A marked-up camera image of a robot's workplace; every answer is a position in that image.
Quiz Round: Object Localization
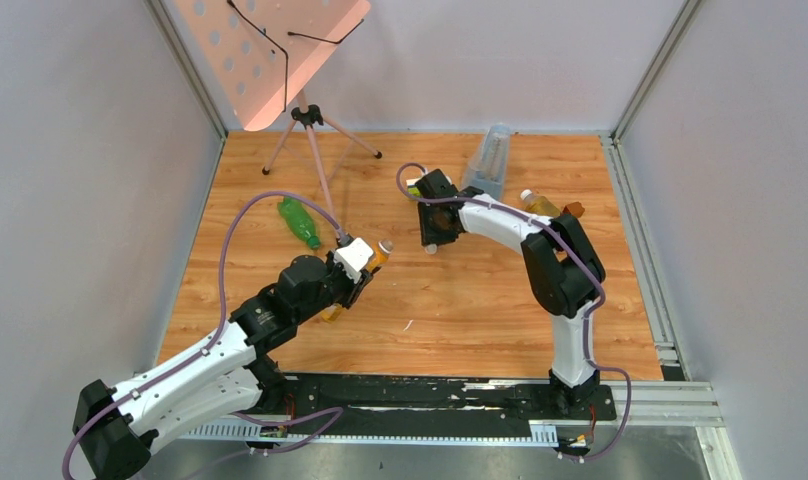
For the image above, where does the yellow blue milk tea bottle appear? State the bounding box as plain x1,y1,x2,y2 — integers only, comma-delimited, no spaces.
321,239,394,322

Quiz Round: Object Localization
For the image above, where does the green plastic bottle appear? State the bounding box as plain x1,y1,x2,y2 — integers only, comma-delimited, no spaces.
277,197,321,250

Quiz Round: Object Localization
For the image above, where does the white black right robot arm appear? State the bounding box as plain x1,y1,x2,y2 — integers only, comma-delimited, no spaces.
405,169,606,418

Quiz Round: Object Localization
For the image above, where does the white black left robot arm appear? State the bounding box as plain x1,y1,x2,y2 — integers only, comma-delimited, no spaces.
72,247,387,479

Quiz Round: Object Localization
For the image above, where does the clear blue detergent bottle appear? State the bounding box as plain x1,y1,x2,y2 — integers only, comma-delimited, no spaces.
461,124,514,200

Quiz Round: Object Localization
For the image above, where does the red yellow tea bottle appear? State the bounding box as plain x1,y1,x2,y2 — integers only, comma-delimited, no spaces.
520,189,563,218

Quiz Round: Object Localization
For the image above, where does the brown small block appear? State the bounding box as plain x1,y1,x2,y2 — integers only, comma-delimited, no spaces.
562,202,586,218

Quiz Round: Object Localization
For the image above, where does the pink music stand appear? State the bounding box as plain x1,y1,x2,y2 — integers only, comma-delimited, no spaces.
166,0,383,208

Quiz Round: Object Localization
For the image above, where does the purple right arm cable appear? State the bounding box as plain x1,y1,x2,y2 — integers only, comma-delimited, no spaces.
395,162,633,464

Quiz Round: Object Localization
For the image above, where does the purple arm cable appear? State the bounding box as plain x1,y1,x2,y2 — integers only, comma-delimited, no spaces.
60,192,350,480
395,162,633,464

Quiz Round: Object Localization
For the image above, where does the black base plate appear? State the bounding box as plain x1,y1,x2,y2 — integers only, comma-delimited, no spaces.
246,373,617,438

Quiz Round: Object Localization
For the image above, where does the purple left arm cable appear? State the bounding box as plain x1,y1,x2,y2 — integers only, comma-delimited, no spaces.
60,192,350,480

